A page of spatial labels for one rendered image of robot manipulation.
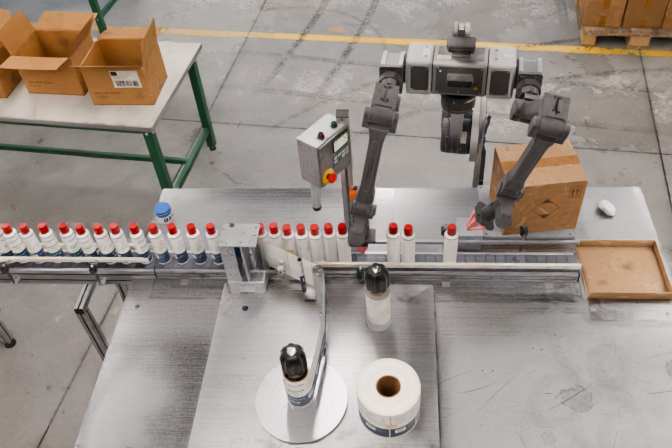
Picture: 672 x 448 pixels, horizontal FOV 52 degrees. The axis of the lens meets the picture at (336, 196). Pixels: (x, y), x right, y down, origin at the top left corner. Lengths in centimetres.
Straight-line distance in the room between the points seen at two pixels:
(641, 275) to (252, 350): 149
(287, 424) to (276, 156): 251
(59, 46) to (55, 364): 176
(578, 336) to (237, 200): 151
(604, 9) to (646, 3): 28
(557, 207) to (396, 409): 109
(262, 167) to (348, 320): 211
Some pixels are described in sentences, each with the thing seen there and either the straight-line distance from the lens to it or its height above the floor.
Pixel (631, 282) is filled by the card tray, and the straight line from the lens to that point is 286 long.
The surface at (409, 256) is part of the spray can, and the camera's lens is 265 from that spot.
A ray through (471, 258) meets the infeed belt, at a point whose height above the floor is 88.
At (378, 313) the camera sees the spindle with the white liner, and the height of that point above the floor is 99.
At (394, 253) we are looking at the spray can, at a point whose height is 95.
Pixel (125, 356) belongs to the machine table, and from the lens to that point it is 271.
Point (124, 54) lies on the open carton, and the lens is 406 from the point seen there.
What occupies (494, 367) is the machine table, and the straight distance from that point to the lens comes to 253.
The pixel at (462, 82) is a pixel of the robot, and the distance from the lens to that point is 257.
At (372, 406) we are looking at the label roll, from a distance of 221.
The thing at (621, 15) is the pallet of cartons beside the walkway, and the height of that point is 25.
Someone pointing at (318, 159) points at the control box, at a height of 142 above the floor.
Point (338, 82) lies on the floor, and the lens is 514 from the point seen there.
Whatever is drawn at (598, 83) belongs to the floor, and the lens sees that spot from 525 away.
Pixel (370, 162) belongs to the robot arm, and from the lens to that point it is 224.
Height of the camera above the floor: 297
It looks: 45 degrees down
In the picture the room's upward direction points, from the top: 5 degrees counter-clockwise
